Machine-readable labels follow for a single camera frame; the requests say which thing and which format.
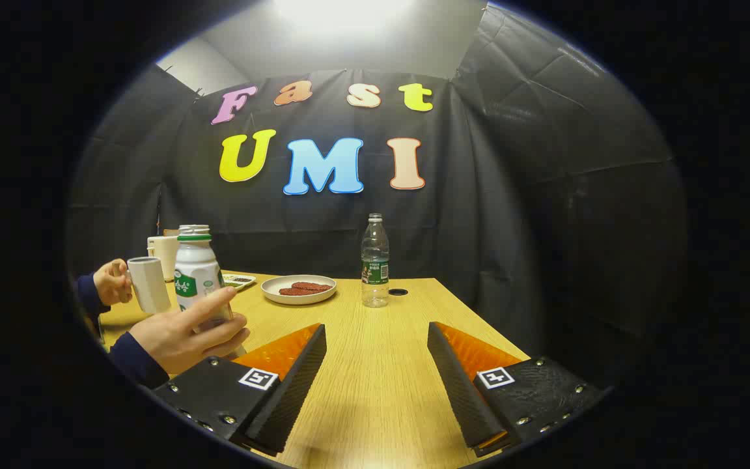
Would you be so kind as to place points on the white juice bottle green label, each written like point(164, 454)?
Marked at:
point(196, 273)

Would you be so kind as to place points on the red dried meat slices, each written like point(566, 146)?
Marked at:
point(306, 288)

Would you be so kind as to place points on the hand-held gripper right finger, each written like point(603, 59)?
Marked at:
point(463, 391)

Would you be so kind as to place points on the wooden table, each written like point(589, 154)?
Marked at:
point(375, 365)

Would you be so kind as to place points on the black backdrop cloth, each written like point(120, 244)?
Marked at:
point(492, 228)

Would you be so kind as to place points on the ceiling light panel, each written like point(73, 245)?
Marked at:
point(342, 12)

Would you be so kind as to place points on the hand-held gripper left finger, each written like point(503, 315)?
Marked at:
point(290, 391)

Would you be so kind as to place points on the white divided bean tray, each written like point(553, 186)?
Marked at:
point(239, 281)

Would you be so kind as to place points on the clear plastic water bottle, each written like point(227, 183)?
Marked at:
point(375, 260)

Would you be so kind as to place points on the cream toaster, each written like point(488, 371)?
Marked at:
point(164, 254)

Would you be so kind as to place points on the white round plate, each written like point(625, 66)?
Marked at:
point(277, 294)

